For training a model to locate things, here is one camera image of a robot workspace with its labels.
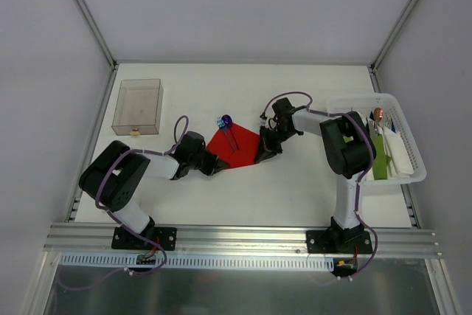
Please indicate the white plastic basket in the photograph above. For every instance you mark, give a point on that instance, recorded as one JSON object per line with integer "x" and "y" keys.
{"x": 366, "y": 103}

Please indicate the right white napkin rolls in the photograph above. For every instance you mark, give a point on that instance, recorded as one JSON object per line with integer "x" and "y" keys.
{"x": 399, "y": 165}

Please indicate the iridescent purple spoon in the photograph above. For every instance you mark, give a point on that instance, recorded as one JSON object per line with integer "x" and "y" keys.
{"x": 227, "y": 120}

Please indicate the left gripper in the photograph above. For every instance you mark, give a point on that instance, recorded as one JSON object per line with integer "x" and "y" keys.
{"x": 210, "y": 162}

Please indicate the copper spoon in basket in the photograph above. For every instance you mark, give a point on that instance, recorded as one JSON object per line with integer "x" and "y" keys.
{"x": 378, "y": 115}

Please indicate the aluminium front rail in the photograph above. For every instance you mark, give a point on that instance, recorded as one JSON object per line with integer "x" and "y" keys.
{"x": 242, "y": 240}

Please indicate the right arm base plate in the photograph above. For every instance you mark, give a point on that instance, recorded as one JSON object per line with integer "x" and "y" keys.
{"x": 322, "y": 242}

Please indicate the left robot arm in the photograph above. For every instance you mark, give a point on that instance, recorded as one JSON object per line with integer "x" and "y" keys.
{"x": 113, "y": 177}

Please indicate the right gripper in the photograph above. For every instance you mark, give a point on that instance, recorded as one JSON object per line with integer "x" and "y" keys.
{"x": 269, "y": 140}

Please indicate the white slotted cable duct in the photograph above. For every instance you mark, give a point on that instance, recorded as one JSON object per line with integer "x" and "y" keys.
{"x": 111, "y": 260}

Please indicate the red paper napkin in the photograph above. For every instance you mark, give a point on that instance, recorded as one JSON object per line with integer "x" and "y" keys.
{"x": 248, "y": 142}

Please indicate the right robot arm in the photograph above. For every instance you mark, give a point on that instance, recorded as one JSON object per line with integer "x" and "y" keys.
{"x": 348, "y": 148}

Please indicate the clear plastic box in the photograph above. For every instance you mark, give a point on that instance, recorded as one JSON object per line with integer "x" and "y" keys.
{"x": 139, "y": 107}

